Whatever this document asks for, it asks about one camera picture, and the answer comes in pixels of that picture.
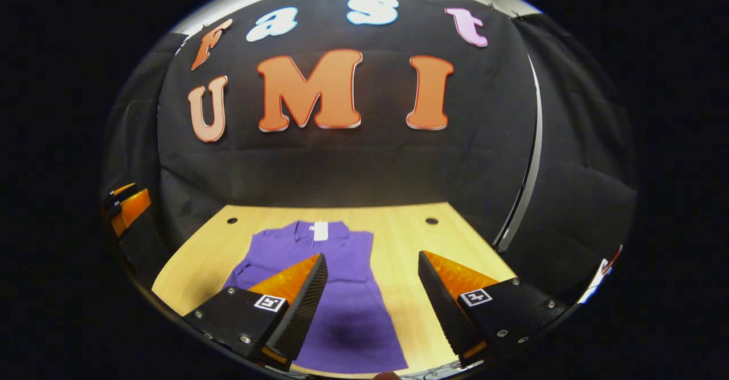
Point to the white and red object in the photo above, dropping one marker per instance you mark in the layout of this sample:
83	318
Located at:
595	280

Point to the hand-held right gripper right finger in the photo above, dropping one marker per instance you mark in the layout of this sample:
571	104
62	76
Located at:
438	306

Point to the black backdrop cloth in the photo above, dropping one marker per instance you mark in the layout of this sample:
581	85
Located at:
370	163

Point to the grey vertical pole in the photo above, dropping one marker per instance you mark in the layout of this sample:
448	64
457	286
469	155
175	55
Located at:
535	158

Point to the purple shirt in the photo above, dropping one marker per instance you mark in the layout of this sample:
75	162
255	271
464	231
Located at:
353	289

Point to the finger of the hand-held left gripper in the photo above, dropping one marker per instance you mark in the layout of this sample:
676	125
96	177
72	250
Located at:
134	206
117	193

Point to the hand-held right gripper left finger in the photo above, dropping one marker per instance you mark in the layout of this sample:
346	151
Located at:
302	311

